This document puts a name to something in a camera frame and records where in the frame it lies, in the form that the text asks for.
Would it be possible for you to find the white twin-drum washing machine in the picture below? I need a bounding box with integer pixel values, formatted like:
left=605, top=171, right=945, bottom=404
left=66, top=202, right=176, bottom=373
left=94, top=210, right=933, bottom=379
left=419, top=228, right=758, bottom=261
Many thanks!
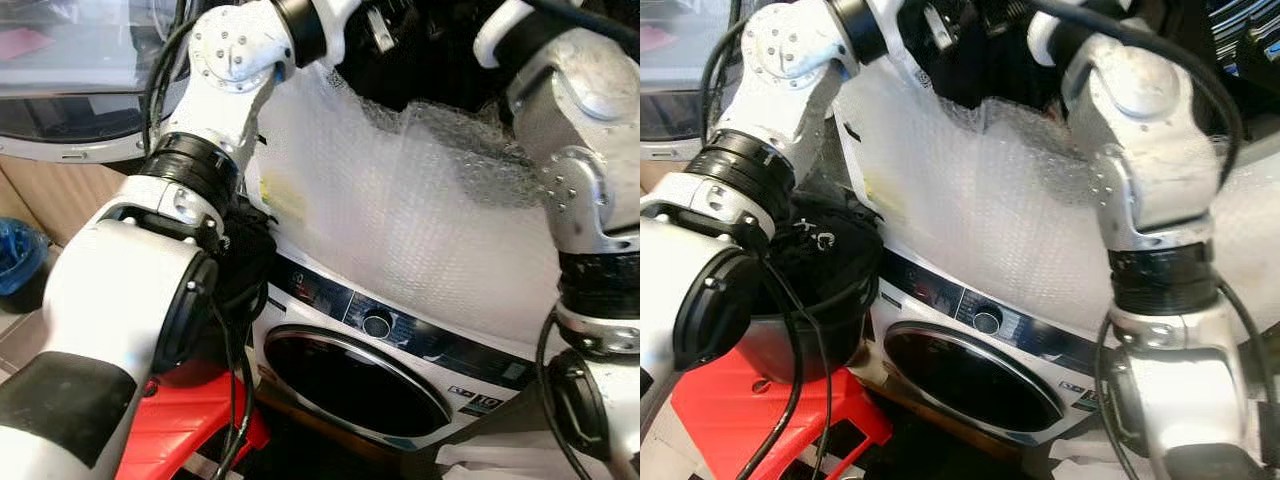
left=245, top=0, right=563, bottom=456
left=850, top=0, right=1280, bottom=448

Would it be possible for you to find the wooden cabinet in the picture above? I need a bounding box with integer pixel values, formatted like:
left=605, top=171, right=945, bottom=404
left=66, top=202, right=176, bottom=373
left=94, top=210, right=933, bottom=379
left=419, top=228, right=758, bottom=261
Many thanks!
left=640, top=160, right=693, bottom=198
left=0, top=155, right=113, bottom=248

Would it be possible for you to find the round glass washer door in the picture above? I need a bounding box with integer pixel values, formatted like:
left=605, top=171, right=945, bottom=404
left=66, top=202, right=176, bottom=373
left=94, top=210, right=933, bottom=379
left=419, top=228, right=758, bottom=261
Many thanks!
left=640, top=0, right=733, bottom=161
left=0, top=0, right=191, bottom=164

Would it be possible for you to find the red plastic stool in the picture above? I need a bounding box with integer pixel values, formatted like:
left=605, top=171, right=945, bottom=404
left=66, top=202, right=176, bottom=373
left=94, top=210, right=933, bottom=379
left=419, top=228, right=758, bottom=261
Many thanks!
left=668, top=348, right=897, bottom=480
left=113, top=368, right=273, bottom=480

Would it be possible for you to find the black laundry basket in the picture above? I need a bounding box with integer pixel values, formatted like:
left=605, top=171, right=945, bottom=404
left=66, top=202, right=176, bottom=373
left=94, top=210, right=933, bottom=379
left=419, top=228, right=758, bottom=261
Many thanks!
left=748, top=285, right=873, bottom=383

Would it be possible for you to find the clear bubble wrap sheet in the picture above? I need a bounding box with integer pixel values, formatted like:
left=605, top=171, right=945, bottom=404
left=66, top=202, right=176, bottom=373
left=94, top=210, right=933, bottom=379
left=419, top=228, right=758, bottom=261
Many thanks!
left=245, top=65, right=563, bottom=348
left=835, top=58, right=1280, bottom=353

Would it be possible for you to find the white crumpled paper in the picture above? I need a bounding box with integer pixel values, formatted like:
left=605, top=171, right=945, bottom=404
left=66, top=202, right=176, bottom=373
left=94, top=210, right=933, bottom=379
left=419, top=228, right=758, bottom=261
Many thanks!
left=433, top=440, right=563, bottom=480
left=1048, top=453, right=1133, bottom=480

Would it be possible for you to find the dark round lower washer door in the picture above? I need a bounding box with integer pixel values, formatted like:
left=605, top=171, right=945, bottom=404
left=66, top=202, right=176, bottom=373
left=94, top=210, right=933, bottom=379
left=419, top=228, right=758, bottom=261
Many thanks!
left=262, top=324, right=457, bottom=442
left=882, top=321, right=1067, bottom=437

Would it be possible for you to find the blue plastic basket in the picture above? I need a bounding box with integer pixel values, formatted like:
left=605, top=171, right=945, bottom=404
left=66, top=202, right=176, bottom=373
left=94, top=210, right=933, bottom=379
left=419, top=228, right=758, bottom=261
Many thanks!
left=0, top=217, right=51, bottom=317

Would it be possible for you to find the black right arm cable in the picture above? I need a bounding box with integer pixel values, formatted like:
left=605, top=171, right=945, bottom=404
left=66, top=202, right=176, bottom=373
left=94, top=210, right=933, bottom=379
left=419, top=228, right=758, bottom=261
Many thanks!
left=1093, top=315, right=1136, bottom=480
left=534, top=308, right=593, bottom=480

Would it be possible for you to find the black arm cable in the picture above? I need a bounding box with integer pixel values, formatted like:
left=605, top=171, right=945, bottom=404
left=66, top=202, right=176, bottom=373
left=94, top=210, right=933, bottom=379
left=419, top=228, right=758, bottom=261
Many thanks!
left=1093, top=315, right=1136, bottom=480
left=534, top=308, right=593, bottom=480
left=143, top=15, right=206, bottom=156
left=698, top=15, right=746, bottom=146

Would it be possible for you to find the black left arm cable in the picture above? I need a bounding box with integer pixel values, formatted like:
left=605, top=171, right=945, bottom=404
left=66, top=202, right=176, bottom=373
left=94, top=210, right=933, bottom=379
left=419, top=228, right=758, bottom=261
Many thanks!
left=143, top=15, right=206, bottom=156
left=698, top=15, right=746, bottom=146

